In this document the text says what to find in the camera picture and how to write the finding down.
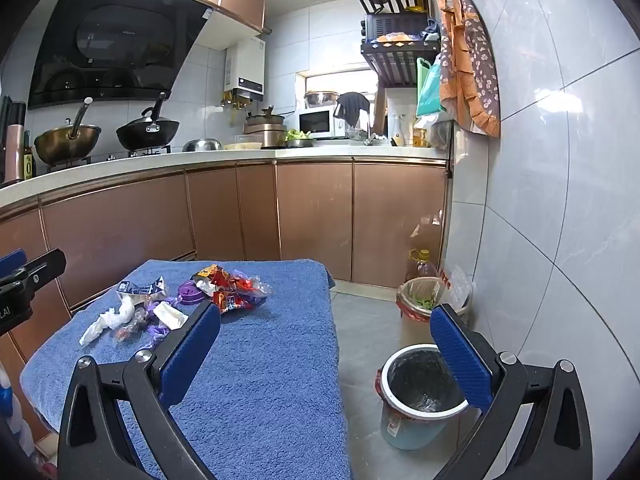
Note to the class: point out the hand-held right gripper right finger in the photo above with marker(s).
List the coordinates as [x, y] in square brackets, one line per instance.
[460, 355]

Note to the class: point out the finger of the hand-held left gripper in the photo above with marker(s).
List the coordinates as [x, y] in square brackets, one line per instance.
[12, 261]
[40, 270]

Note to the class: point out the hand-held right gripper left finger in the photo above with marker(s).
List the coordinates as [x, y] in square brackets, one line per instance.
[192, 347]

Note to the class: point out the purple candy wrapper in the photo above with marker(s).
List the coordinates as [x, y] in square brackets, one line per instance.
[157, 332]

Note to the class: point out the white bin with black liner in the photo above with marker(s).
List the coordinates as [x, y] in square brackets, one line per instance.
[415, 385]

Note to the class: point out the red snack wrapper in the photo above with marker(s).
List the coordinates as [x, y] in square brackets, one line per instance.
[232, 302]

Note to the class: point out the small white tissue piece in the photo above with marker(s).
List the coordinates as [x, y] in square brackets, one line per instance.
[167, 315]

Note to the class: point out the purple plastic lid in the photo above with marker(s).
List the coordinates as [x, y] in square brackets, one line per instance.
[190, 292]

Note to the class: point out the clear wrapper with red print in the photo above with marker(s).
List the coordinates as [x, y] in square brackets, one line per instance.
[131, 330]

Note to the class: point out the green vegetable scraps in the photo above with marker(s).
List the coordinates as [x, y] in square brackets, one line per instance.
[424, 301]

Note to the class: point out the clear plastic blister tray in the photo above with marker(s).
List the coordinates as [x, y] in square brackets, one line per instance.
[457, 285]

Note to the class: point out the orange snack wrapper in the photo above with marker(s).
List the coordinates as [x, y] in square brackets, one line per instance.
[212, 275]

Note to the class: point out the blue white wrapper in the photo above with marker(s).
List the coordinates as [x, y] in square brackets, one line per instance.
[142, 288]

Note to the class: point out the white blue plastic bottle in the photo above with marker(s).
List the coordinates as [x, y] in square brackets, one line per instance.
[7, 395]

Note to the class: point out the blue terry towel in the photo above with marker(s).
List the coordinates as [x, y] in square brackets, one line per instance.
[270, 360]

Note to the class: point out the beige plastic bin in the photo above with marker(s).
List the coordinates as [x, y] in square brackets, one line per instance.
[417, 287]

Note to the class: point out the large crumpled white tissue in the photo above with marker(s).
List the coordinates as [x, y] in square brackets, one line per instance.
[107, 320]

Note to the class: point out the yellow cooking oil bottle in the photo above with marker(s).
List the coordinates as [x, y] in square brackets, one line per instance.
[422, 267]

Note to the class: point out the dark bottle with yellow label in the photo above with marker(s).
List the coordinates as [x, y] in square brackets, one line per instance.
[28, 165]

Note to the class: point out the copper pink thermos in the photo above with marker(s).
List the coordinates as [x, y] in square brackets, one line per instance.
[14, 145]

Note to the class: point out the brass wok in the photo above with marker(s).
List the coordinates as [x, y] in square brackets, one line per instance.
[65, 142]

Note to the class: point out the gas stove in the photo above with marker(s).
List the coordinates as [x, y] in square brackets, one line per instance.
[150, 152]

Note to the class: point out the black wok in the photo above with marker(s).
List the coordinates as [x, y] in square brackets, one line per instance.
[147, 135]

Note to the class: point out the copper base cabinets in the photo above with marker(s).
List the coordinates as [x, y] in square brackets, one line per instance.
[315, 220]

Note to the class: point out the steel bowl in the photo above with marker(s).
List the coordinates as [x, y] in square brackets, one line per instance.
[202, 145]

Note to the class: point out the electric cooking pot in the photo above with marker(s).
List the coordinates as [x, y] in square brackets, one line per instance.
[265, 132]

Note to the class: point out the bowl of green vegetables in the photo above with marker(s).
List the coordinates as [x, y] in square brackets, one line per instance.
[297, 136]

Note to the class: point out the black glass range hood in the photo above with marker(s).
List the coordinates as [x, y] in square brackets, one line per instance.
[115, 45]

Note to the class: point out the white microwave oven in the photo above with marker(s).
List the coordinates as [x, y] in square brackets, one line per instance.
[315, 122]

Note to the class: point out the green plastic bag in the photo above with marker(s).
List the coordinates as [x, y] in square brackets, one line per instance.
[427, 90]

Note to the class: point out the dark hanging cloth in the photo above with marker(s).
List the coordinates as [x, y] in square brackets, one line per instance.
[352, 105]

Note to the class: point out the steel basin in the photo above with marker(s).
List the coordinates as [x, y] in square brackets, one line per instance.
[322, 100]

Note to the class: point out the white water heater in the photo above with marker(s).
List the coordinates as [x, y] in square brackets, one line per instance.
[247, 62]

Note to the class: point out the black metal shelf rack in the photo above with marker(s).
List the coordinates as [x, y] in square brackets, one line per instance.
[395, 67]

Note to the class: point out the orange floral apron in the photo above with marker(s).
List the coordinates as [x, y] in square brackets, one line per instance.
[475, 60]

